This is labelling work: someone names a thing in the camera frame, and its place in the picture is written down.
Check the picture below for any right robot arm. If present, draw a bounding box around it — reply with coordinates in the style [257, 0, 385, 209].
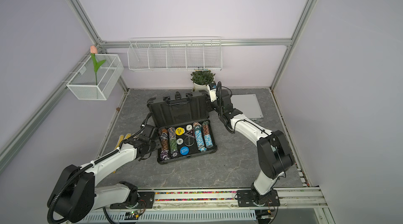
[211, 90, 295, 206]

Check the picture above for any yellow work glove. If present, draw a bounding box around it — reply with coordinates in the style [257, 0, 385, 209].
[115, 133, 132, 150]

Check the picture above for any yellow round chip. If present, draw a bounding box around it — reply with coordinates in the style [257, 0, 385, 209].
[175, 127, 185, 136]

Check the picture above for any pink artificial tulip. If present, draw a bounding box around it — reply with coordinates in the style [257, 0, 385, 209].
[90, 45, 106, 85]

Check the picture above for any silver aluminium poker case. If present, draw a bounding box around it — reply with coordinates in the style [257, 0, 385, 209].
[231, 94, 263, 123]

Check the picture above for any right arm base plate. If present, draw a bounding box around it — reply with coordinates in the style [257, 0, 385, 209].
[235, 189, 280, 207]

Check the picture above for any black plastic poker case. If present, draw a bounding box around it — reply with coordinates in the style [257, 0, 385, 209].
[147, 91, 217, 165]

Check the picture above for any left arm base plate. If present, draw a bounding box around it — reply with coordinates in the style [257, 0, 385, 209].
[110, 191, 155, 209]

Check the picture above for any long white wire shelf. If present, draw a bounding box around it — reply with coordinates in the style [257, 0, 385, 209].
[128, 37, 223, 71]

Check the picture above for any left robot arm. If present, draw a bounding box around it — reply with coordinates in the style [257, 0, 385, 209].
[47, 123, 160, 224]

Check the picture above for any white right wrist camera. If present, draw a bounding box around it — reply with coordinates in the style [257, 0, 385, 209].
[208, 82, 217, 103]

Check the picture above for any white wire basket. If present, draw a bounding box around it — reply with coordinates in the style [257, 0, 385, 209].
[66, 54, 124, 101]

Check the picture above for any white potted green plant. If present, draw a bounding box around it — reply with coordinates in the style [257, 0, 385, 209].
[191, 70, 215, 91]

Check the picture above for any blue round chip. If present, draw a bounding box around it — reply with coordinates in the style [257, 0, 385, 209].
[179, 146, 190, 156]

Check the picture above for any blue white chip stack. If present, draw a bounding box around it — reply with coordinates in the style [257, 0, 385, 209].
[193, 122, 207, 152]

